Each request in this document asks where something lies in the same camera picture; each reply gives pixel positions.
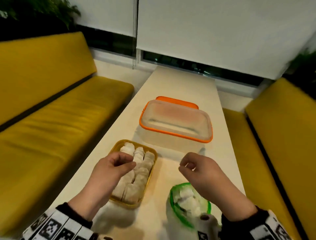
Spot green artificial plants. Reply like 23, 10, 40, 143
0, 0, 81, 29
284, 48, 316, 99

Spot person's left forearm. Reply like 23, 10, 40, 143
68, 188, 112, 222

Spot yellow bench seat cushion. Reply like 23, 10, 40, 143
222, 108, 302, 240
0, 76, 135, 235

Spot group of white tea bags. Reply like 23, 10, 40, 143
112, 142, 155, 205

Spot person's left hand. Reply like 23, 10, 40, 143
84, 151, 137, 206

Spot person's right hand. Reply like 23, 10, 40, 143
178, 152, 224, 201

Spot clear plastic bag green zip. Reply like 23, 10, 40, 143
167, 182, 212, 230

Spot translucent yellow tray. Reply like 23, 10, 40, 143
108, 139, 158, 210

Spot black right wrist marker band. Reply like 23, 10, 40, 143
221, 206, 294, 240

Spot black left wrist marker band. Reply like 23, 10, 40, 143
21, 202, 99, 240

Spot black planter box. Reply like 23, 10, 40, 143
0, 15, 77, 41

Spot clear container orange rim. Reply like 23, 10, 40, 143
138, 100, 214, 154

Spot black wrist marker band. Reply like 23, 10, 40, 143
221, 206, 294, 240
21, 202, 99, 240

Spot dark window pane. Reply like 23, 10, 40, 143
76, 24, 137, 57
143, 50, 266, 86

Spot person's right forearm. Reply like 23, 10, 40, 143
205, 182, 258, 222

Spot orange container lid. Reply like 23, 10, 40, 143
155, 96, 199, 110

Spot white roller blind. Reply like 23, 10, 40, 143
136, 0, 316, 80
69, 0, 138, 38

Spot blind pull cord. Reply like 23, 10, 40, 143
132, 0, 139, 69

